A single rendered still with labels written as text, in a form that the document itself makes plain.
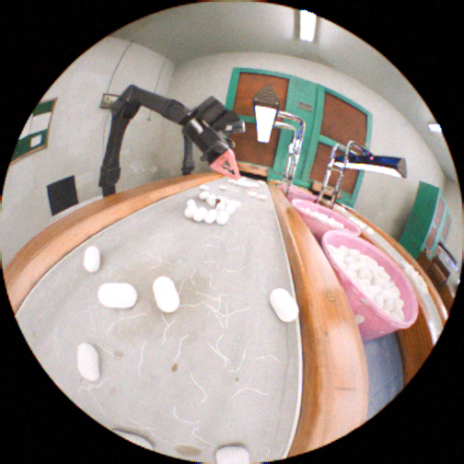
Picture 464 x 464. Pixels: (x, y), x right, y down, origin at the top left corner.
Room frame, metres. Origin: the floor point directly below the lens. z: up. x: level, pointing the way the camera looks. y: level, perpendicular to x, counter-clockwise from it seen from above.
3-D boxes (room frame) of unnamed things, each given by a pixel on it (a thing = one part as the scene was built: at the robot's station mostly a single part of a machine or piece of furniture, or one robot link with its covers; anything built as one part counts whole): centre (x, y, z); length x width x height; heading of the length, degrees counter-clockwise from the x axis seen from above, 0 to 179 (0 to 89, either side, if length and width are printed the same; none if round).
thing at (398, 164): (0.64, -0.62, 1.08); 0.62 x 0.08 x 0.07; 173
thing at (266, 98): (0.70, -0.06, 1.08); 0.62 x 0.08 x 0.07; 173
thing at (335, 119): (1.41, -0.45, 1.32); 1.36 x 0.55 x 0.95; 83
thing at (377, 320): (0.12, -0.28, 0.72); 0.27 x 0.27 x 0.10
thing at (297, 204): (0.40, -0.31, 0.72); 0.27 x 0.27 x 0.10
